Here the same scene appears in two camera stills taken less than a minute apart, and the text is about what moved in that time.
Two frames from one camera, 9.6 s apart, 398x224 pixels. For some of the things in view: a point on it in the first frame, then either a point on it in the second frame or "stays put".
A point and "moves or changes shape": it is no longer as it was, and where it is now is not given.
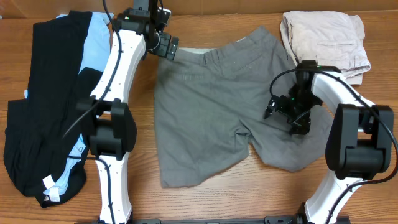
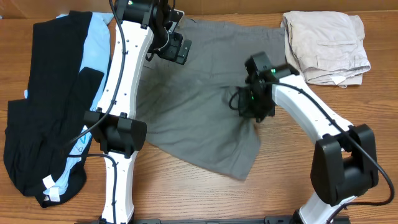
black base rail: [296, 219] stays put
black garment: [43, 162] stays put
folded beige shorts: [332, 38] stays put
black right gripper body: [296, 107] -> [255, 104]
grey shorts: [209, 109] moves or changes shape
